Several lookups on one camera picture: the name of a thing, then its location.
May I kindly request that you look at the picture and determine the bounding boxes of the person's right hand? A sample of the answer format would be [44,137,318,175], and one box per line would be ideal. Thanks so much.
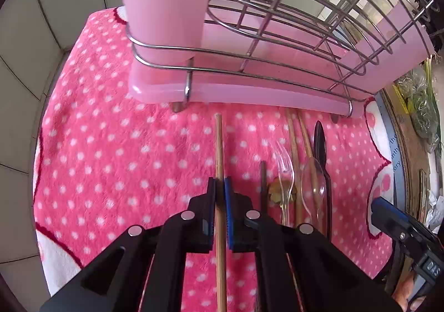
[392,270,429,312]

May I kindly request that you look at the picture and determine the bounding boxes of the black spoon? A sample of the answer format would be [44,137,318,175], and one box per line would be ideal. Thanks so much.
[313,121,333,240]

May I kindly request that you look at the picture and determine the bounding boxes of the clear plastic spoon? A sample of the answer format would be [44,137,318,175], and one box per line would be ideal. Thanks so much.
[300,157,327,229]

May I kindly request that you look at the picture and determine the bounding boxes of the bagged green vegetables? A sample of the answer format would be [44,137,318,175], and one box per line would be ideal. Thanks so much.
[395,62,442,146]

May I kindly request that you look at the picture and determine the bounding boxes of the white plastic bags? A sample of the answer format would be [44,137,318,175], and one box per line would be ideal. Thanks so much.
[428,191,444,229]

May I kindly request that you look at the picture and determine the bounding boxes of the gold leaf-handled spoon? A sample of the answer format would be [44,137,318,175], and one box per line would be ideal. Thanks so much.
[270,176,297,227]

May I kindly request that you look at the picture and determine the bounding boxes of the clear plastic fork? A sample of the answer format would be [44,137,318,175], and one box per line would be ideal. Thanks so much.
[272,140,295,227]

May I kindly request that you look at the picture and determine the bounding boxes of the metal wire dish rack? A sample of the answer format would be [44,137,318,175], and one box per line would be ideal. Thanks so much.
[125,0,439,122]

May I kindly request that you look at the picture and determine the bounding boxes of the pink plastic cutlery holder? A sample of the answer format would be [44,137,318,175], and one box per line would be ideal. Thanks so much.
[114,0,221,63]

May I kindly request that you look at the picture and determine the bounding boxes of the pink plastic drip tray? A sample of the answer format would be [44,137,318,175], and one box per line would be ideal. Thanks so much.
[128,7,434,116]

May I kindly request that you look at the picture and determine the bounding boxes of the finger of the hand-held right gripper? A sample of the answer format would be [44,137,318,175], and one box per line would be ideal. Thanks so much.
[370,196,422,240]

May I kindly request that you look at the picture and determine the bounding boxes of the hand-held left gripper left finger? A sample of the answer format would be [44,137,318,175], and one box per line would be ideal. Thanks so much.
[40,177,217,312]

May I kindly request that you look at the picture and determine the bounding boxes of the dark brown chopstick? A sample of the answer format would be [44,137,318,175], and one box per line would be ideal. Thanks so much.
[259,160,268,226]

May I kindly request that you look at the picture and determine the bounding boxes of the grey printed mat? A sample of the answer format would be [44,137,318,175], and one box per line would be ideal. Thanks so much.
[376,90,405,209]

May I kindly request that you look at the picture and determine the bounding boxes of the wooden strip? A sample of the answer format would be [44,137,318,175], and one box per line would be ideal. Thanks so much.
[420,169,428,227]

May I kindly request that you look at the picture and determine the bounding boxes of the brown cardboard sheet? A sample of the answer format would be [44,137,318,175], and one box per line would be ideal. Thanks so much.
[382,87,431,226]

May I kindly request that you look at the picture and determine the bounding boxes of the pink polka dot blanket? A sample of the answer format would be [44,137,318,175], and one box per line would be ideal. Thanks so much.
[33,7,403,312]

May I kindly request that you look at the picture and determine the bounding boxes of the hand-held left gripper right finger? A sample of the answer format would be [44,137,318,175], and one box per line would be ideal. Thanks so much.
[224,177,403,312]

